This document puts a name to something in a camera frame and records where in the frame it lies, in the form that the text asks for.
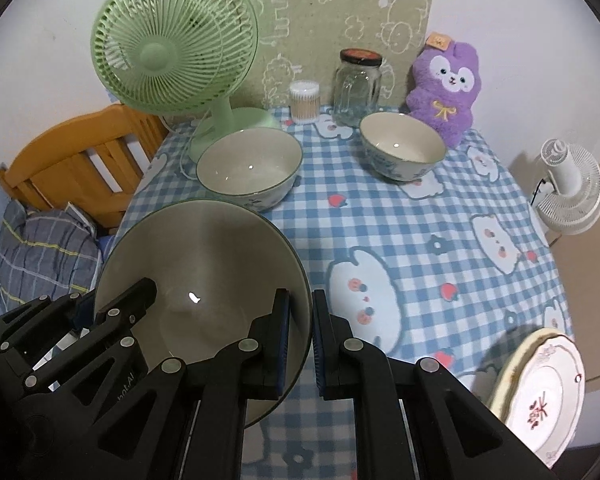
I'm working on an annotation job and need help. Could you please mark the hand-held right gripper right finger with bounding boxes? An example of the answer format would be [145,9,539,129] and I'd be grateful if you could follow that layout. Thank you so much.
[311,289,561,480]

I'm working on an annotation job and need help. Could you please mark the blue checked tablecloth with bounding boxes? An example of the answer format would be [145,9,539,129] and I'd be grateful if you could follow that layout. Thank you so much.
[97,105,576,480]

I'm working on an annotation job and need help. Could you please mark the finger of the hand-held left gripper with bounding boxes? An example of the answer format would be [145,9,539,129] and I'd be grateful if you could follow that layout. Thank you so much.
[0,291,96,361]
[22,277,159,394]

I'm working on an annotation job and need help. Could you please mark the white fan cable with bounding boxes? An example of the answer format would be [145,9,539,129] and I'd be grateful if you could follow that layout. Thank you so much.
[179,125,206,181]

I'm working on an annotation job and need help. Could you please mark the glass jar with dark lid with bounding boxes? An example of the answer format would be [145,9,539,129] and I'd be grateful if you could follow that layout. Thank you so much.
[332,48,385,127]

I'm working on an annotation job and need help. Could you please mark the purple plush toy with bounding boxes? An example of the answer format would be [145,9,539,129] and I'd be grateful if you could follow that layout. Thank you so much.
[405,32,481,148]

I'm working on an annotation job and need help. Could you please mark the white fan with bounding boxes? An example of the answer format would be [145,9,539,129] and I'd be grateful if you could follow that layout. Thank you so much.
[535,138,600,235]

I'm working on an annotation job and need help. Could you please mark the grey plaid pillow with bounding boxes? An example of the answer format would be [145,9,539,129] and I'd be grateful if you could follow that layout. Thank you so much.
[0,200,103,311]

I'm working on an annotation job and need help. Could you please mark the green desk fan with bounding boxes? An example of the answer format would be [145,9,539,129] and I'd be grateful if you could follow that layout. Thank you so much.
[91,0,281,163]

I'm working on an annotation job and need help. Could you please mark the white red floral plate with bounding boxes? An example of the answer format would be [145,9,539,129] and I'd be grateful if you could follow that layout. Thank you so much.
[500,340,586,468]

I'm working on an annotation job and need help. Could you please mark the wooden chair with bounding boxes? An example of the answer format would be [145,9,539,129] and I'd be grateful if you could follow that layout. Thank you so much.
[0,103,170,235]

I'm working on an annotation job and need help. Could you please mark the green printed wall paper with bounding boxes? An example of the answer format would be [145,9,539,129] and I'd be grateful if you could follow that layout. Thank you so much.
[242,0,433,111]

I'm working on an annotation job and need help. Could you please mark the large yellow floral plate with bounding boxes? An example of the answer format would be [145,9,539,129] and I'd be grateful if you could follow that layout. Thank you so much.
[487,327,563,411]

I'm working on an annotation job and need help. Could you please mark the cotton swab box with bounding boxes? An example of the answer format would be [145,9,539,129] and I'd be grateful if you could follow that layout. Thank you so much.
[288,80,321,122]

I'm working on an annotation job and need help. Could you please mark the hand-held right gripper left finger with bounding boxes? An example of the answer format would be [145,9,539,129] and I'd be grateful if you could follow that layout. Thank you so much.
[97,287,293,480]

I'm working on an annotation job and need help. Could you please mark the cream floral ceramic bowl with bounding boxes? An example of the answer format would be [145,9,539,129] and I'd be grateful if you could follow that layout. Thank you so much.
[94,199,312,428]
[358,111,448,182]
[196,127,303,211]

